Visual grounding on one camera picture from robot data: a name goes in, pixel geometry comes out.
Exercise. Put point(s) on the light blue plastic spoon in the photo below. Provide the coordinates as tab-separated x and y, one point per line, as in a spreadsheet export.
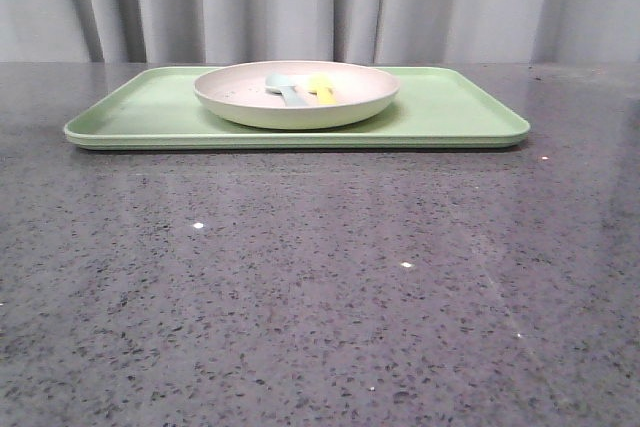
285	87

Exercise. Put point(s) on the yellow plastic fork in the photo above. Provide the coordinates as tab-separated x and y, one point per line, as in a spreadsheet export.
321	87

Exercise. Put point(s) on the light green rectangular tray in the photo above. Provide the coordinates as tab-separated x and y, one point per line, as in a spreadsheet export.
435	108

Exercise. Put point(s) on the pale pink round plate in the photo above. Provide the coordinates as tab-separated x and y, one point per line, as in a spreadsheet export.
237	93

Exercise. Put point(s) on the grey pleated curtain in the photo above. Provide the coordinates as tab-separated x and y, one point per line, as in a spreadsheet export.
392	32

